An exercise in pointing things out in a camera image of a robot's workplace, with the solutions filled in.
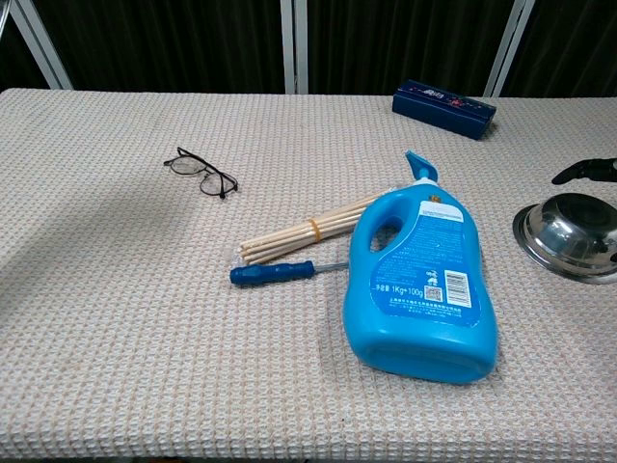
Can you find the dark blue printed box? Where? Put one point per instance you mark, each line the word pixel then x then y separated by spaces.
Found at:
pixel 434 113

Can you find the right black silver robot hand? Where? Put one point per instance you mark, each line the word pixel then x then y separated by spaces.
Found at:
pixel 593 171

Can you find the yellow rubber band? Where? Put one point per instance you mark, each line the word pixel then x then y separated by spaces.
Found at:
pixel 315 230

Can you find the beige waffle tablecloth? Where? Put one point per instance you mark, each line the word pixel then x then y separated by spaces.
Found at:
pixel 144 289

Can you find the metal bowl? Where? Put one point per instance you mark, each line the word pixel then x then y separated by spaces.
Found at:
pixel 569 231

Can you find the wooden chopstick bundle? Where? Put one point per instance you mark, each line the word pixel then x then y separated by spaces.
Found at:
pixel 289 236

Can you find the blue detergent bottle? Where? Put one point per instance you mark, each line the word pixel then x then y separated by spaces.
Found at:
pixel 410 337

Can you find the white upright frame post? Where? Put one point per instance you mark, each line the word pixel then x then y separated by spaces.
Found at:
pixel 294 48

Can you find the black thin-frame eyeglasses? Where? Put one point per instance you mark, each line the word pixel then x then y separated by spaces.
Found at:
pixel 182 165

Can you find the white slanted frame post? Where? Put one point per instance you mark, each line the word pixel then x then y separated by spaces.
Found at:
pixel 41 46
pixel 508 48

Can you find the dark pleated curtain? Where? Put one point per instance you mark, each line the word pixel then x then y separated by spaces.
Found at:
pixel 169 43

